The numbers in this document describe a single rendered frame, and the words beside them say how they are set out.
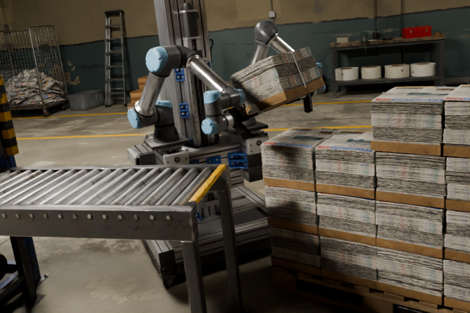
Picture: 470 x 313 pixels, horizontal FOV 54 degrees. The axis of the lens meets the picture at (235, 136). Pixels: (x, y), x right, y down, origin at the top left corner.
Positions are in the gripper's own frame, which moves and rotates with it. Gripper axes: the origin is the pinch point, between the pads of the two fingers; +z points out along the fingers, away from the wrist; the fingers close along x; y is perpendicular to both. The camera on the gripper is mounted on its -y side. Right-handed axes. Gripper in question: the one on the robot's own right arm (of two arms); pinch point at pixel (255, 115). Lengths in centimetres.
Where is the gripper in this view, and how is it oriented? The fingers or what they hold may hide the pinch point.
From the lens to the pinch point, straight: 233.7
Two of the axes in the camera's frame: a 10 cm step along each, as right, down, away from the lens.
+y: -3.7, -9.3, 0.0
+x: -6.8, 2.7, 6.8
